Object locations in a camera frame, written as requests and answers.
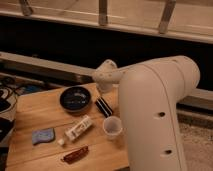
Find black white striped eraser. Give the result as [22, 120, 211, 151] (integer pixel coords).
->
[95, 97, 113, 117]

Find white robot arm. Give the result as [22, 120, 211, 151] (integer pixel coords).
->
[92, 56, 200, 171]

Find black round bowl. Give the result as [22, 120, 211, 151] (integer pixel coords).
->
[60, 86, 91, 113]

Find white tube with cap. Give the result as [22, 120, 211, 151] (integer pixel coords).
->
[57, 115, 93, 146]

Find red brown snack wrapper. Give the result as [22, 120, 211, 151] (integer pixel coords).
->
[61, 146, 89, 164]

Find blue sponge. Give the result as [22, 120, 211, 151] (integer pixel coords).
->
[32, 128, 55, 145]

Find black cables and devices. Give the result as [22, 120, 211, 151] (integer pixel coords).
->
[0, 75, 43, 143]

